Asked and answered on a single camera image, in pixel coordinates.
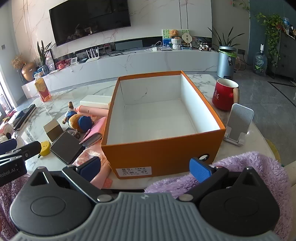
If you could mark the round decorative fan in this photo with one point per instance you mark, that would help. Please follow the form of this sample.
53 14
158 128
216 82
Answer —
197 42

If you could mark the white marble television console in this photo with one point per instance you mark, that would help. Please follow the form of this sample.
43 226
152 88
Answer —
138 62

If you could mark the brown round vase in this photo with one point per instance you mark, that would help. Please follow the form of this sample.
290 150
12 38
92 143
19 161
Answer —
29 71

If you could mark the small teddy bear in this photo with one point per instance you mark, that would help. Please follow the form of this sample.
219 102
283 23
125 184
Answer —
173 33

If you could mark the dark grey box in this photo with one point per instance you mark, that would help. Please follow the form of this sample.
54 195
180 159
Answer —
67 146

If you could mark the dried flowers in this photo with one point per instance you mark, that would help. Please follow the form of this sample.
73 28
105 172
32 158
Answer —
18 62

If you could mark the long-leaf green plant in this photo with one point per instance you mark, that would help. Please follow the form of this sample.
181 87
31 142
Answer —
223 41

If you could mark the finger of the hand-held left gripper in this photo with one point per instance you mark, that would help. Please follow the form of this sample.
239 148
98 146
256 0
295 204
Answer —
8 146
30 150

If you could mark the white long box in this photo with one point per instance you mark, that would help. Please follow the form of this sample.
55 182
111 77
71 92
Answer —
94 100

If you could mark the small white display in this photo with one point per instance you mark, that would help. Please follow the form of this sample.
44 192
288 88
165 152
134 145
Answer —
74 63

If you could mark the brown plush toy blue cap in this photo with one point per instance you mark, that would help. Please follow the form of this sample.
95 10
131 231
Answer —
77 121

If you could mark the black picture frame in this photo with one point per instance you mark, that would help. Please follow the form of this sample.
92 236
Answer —
51 60

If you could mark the orange cardboard box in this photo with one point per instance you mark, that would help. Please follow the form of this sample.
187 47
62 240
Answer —
161 157

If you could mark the grey plant pot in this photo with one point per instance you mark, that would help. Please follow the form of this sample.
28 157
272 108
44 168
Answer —
225 62

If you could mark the white printed box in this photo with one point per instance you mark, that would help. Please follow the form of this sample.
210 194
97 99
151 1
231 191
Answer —
16 118

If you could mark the white vase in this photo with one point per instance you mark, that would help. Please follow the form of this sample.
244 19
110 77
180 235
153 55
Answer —
176 44

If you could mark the black television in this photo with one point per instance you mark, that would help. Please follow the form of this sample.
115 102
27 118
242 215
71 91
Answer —
87 20

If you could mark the white router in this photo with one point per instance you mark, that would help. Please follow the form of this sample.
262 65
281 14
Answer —
92 59

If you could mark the brown cardboard box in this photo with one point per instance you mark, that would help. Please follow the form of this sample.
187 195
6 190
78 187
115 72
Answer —
54 131

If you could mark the white grey phone stand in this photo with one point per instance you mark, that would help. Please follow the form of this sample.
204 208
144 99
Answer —
239 120

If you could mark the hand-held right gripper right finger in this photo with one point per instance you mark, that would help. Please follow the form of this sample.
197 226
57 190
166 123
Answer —
201 170

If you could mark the pink notebook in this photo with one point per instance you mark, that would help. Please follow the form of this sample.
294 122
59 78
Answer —
96 132

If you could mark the white pink plush rabbit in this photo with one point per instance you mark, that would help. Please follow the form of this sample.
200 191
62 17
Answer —
5 131

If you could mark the amber juice bottle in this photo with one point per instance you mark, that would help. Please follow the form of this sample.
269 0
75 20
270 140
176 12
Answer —
42 90

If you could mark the snake plant in blue pot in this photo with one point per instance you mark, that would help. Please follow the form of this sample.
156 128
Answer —
42 58

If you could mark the yellow tape measure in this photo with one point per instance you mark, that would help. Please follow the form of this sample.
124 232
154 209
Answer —
45 148

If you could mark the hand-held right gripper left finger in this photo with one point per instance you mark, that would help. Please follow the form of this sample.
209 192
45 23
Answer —
89 165

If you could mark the purple fleece clothing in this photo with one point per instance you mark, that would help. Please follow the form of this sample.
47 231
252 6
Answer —
242 162

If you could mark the green painting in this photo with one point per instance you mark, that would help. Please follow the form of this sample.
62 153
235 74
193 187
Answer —
165 34

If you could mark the grey cabinet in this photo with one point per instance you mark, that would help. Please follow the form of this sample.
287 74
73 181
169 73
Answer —
286 55

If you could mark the pink plastic packet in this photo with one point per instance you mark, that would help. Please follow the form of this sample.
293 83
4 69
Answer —
105 171

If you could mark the pink tube bottle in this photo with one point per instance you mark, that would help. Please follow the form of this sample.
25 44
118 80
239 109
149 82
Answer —
92 110

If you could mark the clear water jug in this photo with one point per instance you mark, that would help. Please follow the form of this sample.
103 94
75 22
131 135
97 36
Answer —
260 62

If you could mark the hanging vine plant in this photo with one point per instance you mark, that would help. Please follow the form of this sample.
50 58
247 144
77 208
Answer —
272 30

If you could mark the red mug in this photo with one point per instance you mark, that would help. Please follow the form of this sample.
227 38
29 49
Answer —
222 95

